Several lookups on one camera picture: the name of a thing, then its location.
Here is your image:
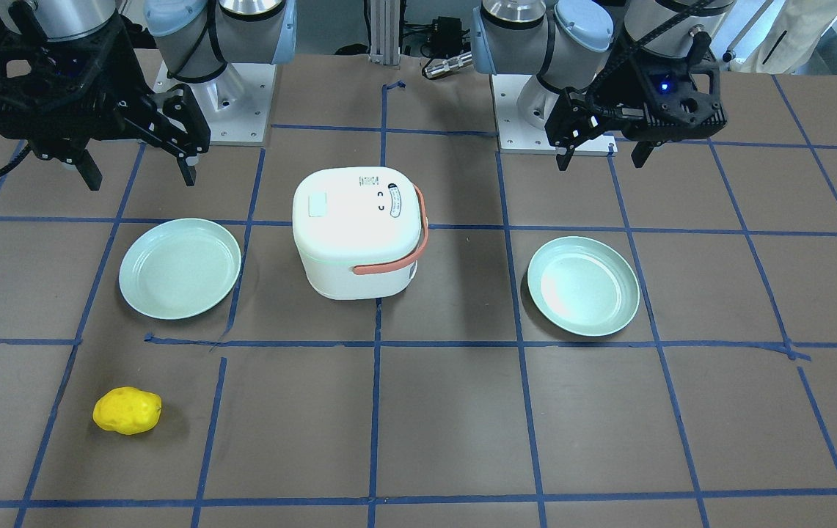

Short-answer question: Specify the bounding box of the yellow toy potato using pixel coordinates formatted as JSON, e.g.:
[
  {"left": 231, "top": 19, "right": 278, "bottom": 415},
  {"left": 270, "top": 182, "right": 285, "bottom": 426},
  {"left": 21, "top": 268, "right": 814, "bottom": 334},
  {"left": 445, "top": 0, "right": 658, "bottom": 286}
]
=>
[{"left": 92, "top": 386, "right": 163, "bottom": 436}]

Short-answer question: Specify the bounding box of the green plate near potato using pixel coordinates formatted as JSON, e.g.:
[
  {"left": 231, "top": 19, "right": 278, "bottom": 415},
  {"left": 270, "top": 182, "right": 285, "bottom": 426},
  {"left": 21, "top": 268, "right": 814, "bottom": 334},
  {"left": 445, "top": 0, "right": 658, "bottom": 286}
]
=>
[{"left": 117, "top": 218, "right": 243, "bottom": 320}]

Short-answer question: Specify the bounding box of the green plate far side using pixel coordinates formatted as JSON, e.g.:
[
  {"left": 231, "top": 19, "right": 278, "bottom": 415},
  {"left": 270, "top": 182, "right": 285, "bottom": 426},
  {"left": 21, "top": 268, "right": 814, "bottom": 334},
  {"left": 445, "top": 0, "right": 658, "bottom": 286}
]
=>
[{"left": 526, "top": 236, "right": 642, "bottom": 337}]

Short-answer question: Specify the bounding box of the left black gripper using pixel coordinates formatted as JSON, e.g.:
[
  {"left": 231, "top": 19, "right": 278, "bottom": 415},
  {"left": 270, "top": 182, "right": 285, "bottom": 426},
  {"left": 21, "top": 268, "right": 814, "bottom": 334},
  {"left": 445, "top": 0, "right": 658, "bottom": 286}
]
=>
[{"left": 544, "top": 45, "right": 728, "bottom": 171}]

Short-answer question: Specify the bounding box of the white rice cooker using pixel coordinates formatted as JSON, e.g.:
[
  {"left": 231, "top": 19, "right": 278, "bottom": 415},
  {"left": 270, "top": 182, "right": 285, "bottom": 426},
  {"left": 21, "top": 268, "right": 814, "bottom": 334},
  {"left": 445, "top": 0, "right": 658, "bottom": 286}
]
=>
[{"left": 292, "top": 166, "right": 431, "bottom": 301}]

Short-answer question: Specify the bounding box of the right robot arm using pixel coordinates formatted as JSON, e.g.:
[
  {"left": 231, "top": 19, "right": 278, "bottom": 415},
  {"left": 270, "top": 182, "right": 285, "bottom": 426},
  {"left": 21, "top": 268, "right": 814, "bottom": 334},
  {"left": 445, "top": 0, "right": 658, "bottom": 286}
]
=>
[{"left": 0, "top": 1, "right": 296, "bottom": 191}]

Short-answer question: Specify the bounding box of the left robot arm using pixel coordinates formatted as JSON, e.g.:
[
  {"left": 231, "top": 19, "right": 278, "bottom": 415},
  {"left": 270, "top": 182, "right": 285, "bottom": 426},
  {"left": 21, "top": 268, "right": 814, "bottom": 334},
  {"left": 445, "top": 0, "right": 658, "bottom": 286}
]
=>
[{"left": 471, "top": 1, "right": 734, "bottom": 171}]

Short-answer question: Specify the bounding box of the aluminium frame post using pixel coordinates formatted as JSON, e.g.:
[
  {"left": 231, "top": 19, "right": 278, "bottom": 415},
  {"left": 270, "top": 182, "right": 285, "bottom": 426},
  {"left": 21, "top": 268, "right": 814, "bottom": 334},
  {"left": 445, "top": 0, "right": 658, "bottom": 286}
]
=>
[{"left": 367, "top": 0, "right": 403, "bottom": 69}]

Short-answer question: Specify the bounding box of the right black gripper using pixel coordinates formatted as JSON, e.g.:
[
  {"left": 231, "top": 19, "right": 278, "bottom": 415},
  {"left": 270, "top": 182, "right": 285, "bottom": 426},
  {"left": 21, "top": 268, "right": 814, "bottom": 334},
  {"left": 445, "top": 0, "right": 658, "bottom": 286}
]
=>
[{"left": 0, "top": 15, "right": 211, "bottom": 191}]

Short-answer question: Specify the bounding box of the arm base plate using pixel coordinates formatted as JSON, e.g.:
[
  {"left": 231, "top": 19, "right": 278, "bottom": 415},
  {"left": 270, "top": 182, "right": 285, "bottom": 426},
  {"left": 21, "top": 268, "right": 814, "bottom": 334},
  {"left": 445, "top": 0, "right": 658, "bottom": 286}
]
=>
[
  {"left": 491, "top": 74, "right": 558, "bottom": 155},
  {"left": 181, "top": 61, "right": 277, "bottom": 147}
]

